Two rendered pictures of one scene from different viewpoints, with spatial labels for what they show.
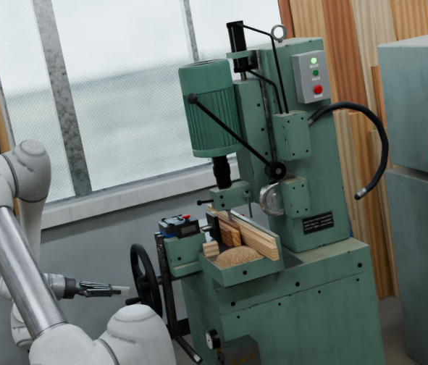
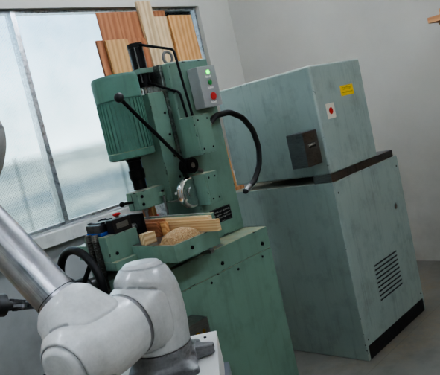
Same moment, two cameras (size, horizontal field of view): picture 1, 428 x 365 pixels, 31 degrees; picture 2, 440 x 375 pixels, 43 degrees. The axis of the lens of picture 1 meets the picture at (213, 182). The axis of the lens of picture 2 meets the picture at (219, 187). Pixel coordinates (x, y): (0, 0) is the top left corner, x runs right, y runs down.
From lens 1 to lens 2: 101 cm
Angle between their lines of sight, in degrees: 27
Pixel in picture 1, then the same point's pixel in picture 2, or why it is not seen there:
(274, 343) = (211, 321)
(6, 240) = not seen: outside the picture
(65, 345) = (88, 299)
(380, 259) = not seen: hidden behind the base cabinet
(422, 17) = not seen: hidden behind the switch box
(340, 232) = (237, 222)
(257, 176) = (170, 175)
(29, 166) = not seen: outside the picture
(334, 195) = (229, 190)
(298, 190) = (211, 179)
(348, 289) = (257, 265)
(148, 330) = (166, 275)
